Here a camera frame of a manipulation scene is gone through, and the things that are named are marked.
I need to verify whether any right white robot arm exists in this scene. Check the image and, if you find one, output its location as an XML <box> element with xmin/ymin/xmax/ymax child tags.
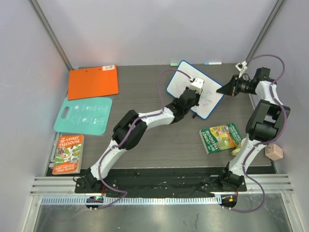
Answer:
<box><xmin>216</xmin><ymin>67</ymin><xmax>291</xmax><ymax>191</ymax></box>

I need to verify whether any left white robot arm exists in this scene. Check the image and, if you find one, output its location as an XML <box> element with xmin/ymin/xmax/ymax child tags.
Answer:
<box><xmin>78</xmin><ymin>87</ymin><xmax>202</xmax><ymax>193</ymax></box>

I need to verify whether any blue-framed whiteboard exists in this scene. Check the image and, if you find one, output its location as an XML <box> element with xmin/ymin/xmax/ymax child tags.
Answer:
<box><xmin>167</xmin><ymin>60</ymin><xmax>223</xmax><ymax>119</ymax></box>

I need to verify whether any blue whiteboard marker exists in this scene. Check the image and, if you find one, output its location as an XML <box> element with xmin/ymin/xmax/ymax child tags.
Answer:
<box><xmin>204</xmin><ymin>62</ymin><xmax>222</xmax><ymax>65</ymax></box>

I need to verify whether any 104-storey treehouse book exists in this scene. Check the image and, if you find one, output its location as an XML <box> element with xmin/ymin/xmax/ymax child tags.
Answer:
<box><xmin>199</xmin><ymin>123</ymin><xmax>242</xmax><ymax>154</ymax></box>

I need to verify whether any pale yellow object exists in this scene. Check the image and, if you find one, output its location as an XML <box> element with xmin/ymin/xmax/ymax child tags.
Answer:
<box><xmin>231</xmin><ymin>143</ymin><xmax>242</xmax><ymax>156</ymax></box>

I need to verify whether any orange clipboard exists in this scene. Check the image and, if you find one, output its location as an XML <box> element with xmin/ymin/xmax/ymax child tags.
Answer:
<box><xmin>68</xmin><ymin>65</ymin><xmax>119</xmax><ymax>101</ymax></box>

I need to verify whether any teal shirt folding board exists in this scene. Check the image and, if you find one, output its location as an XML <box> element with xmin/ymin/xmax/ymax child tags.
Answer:
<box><xmin>54</xmin><ymin>97</ymin><xmax>112</xmax><ymax>136</ymax></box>

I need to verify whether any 78-storey treehouse book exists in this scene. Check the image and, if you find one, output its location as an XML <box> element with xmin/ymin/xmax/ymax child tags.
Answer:
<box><xmin>52</xmin><ymin>134</ymin><xmax>84</xmax><ymax>175</ymax></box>

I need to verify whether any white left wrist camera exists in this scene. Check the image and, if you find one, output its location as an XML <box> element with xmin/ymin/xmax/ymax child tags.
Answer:
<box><xmin>189</xmin><ymin>77</ymin><xmax>204</xmax><ymax>95</ymax></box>

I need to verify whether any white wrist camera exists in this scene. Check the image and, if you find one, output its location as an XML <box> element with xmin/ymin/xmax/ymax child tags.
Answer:
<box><xmin>189</xmin><ymin>77</ymin><xmax>204</xmax><ymax>95</ymax></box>
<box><xmin>235</xmin><ymin>61</ymin><xmax>248</xmax><ymax>77</ymax></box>

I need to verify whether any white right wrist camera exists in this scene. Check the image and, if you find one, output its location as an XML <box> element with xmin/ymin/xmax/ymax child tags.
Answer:
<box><xmin>235</xmin><ymin>61</ymin><xmax>248</xmax><ymax>77</ymax></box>

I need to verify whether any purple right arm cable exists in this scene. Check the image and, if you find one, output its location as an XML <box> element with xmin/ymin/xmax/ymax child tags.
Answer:
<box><xmin>221</xmin><ymin>54</ymin><xmax>292</xmax><ymax>214</ymax></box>

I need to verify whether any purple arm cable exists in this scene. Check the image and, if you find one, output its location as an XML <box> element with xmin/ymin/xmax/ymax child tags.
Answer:
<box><xmin>91</xmin><ymin>69</ymin><xmax>194</xmax><ymax>210</ymax></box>
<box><xmin>221</xmin><ymin>54</ymin><xmax>292</xmax><ymax>214</ymax></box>

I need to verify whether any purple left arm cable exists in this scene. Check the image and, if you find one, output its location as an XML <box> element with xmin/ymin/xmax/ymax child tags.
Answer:
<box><xmin>91</xmin><ymin>69</ymin><xmax>194</xmax><ymax>210</ymax></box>

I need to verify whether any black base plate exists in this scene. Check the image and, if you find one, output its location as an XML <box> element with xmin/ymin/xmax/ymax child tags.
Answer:
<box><xmin>74</xmin><ymin>168</ymin><xmax>248</xmax><ymax>194</ymax></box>

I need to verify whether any right aluminium frame post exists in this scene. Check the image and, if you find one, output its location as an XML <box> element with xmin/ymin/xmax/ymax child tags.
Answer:
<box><xmin>246</xmin><ymin>0</ymin><xmax>287</xmax><ymax>61</ymax></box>

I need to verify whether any aluminium frame post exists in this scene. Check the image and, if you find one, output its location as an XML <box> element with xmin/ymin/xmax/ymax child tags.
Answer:
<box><xmin>28</xmin><ymin>0</ymin><xmax>73</xmax><ymax>71</ymax></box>
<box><xmin>246</xmin><ymin>0</ymin><xmax>287</xmax><ymax>61</ymax></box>

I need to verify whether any aluminium front rail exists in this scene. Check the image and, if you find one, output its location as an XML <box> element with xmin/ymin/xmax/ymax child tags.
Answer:
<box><xmin>30</xmin><ymin>174</ymin><xmax>294</xmax><ymax>205</ymax></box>

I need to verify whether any left aluminium frame post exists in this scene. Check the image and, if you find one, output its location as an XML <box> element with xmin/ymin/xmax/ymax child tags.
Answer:
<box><xmin>28</xmin><ymin>0</ymin><xmax>73</xmax><ymax>71</ymax></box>

